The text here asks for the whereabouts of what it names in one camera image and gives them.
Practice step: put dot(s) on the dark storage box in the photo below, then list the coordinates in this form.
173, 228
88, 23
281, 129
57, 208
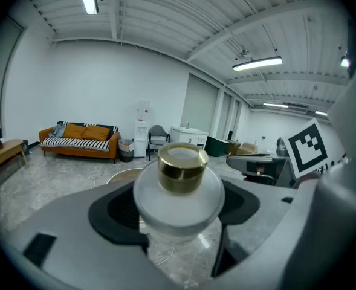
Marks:
25, 146

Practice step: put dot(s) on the cardboard box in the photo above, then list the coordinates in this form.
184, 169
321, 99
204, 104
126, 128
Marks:
247, 148
233, 146

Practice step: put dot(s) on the wooden side table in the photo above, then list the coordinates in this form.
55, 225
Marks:
5, 151

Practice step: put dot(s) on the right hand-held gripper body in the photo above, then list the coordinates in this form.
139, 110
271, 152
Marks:
309, 150

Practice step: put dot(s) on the grey white laundry basket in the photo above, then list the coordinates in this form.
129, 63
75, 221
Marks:
126, 151

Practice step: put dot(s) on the orange sofa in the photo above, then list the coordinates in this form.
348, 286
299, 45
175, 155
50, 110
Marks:
111, 150

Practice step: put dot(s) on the striped black white blanket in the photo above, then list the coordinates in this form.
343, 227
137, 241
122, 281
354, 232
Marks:
75, 143

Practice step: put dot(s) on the white sink cabinet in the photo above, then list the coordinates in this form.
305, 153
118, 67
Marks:
188, 137

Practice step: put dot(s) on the round glass table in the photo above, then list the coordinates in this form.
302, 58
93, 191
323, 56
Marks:
126, 176

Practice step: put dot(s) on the orange cushion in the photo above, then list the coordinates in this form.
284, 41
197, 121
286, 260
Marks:
96, 133
74, 130

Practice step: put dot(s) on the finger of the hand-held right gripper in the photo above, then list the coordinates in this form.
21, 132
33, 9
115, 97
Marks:
236, 163

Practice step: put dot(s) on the grey roller blind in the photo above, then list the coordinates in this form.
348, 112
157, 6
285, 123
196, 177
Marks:
235, 119
200, 104
225, 116
2, 77

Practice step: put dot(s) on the grey round ceiling fixture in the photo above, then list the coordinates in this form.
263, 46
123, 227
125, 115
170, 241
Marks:
243, 52

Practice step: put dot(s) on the clear water dispenser bottle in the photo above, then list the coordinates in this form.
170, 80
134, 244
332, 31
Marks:
143, 111

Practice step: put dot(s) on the person's right forearm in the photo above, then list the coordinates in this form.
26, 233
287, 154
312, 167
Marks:
308, 179

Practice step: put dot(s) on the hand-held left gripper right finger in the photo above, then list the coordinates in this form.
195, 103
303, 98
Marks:
265, 222

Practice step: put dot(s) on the clear bottle with gold cap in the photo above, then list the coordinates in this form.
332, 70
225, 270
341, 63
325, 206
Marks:
180, 168

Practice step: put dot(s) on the white water dispenser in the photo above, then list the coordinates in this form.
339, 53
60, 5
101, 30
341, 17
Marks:
141, 140

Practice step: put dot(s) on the grey-blue garment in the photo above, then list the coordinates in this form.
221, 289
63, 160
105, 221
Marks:
58, 131

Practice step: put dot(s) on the grey chair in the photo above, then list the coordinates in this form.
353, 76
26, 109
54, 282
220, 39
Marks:
158, 133

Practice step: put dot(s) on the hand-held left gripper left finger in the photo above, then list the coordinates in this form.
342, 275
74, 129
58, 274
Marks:
75, 246

